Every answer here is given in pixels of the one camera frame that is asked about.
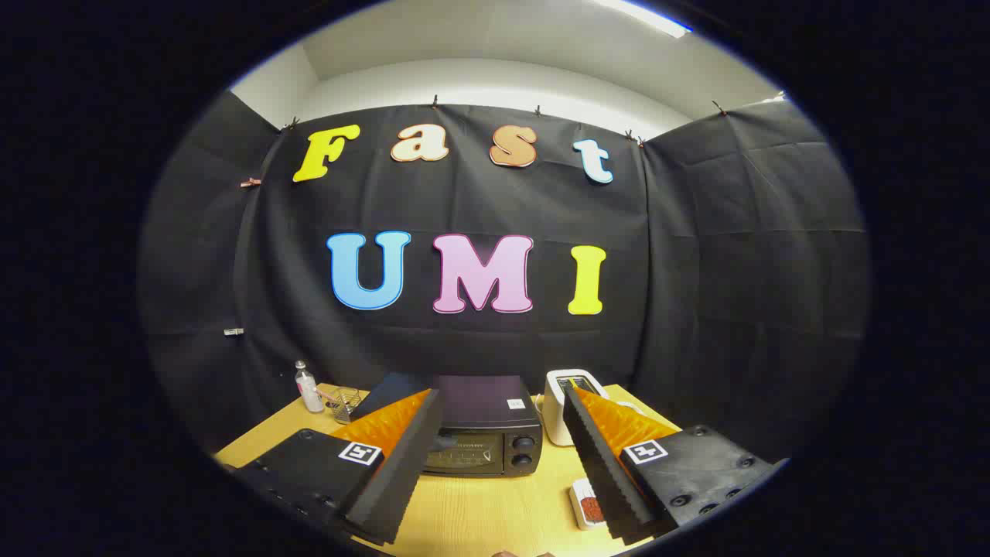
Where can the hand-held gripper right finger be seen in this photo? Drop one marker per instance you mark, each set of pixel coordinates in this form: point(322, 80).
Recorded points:
point(599, 472)

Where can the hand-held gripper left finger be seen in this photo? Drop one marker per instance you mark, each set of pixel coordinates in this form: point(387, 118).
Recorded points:
point(402, 472)

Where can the red meat piece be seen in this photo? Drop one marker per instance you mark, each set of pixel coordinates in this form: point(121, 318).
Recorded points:
point(592, 509)

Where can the black toaster oven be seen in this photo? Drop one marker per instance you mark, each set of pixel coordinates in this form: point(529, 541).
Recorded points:
point(483, 410)

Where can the white toaster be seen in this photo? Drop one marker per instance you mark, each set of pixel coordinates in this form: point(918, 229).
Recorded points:
point(554, 418)

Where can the white rectangular tray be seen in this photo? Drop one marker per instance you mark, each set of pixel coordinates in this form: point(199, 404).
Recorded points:
point(578, 495)

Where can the clear plastic bottle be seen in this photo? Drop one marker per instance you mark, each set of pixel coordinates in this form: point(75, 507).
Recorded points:
point(310, 391)

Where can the black backdrop cloth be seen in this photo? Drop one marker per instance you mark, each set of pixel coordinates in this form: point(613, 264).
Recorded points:
point(696, 271)

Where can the ceiling light strip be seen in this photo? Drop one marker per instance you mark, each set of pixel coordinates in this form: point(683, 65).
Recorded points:
point(646, 17)

